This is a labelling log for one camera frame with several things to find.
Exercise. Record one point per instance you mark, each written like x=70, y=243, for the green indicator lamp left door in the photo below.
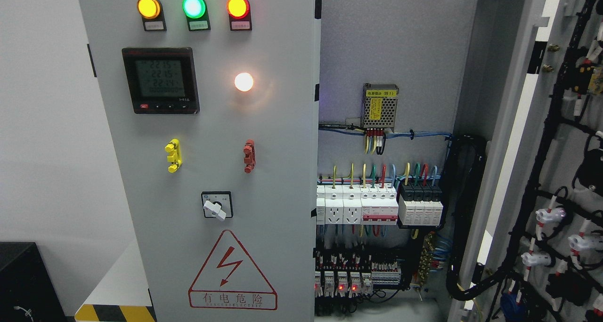
x=197, y=15

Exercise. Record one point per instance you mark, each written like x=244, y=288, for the black surge protector block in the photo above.
x=420, y=206

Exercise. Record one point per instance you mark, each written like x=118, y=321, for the metal mesh power supply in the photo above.
x=380, y=104

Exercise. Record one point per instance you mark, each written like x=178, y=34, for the white lit indicator lamp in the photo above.
x=244, y=82

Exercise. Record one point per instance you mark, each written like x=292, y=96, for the black box lower left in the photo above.
x=26, y=290

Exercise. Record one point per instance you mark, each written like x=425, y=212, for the white platform with hazard stripes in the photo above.
x=122, y=295

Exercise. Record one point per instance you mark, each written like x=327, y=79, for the grey cabinet door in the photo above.
x=273, y=205
x=528, y=234

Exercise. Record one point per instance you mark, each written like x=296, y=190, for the white rotary selector switch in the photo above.
x=217, y=204

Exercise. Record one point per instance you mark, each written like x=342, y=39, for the yellow terminal post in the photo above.
x=174, y=156

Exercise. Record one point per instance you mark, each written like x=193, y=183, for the red electric hazard warning sticker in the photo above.
x=231, y=279

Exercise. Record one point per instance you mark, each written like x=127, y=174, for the relay terminal row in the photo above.
x=352, y=273

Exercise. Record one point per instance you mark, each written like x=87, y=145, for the red indicator lamp left door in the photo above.
x=239, y=13

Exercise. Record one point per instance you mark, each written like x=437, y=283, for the white socket breaker row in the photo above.
x=356, y=204

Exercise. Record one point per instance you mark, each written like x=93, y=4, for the yellow indicator lamp left door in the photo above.
x=152, y=16

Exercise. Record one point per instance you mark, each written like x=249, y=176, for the black digital power meter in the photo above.
x=161, y=80

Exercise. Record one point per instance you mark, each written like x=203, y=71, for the red terminal post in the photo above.
x=249, y=156

